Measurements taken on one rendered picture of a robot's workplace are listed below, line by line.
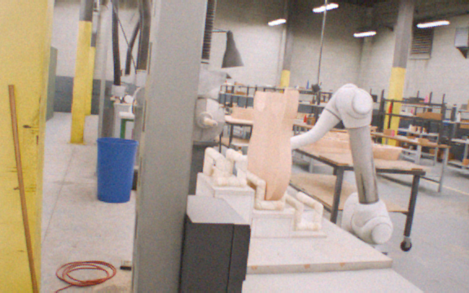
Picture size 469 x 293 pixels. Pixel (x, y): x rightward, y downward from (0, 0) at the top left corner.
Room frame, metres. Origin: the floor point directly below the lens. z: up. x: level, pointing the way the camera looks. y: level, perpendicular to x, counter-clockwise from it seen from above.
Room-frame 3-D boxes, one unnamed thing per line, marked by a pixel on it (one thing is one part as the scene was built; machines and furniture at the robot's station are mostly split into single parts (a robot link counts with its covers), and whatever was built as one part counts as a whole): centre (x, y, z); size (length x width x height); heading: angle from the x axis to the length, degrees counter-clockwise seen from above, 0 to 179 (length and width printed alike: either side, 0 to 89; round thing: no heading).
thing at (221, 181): (1.48, 0.00, 1.12); 0.11 x 0.03 x 0.03; 108
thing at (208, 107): (2.71, 0.24, 1.25); 0.41 x 0.27 x 0.26; 18
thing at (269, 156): (1.62, -0.13, 1.25); 0.35 x 0.04 x 0.40; 17
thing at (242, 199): (1.57, 0.02, 1.02); 0.27 x 0.15 x 0.17; 18
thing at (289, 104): (1.49, -0.17, 1.41); 0.07 x 0.04 x 0.10; 17
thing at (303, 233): (1.66, -0.27, 0.94); 0.27 x 0.15 x 0.01; 18
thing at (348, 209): (2.23, -0.70, 0.87); 0.18 x 0.16 x 0.22; 6
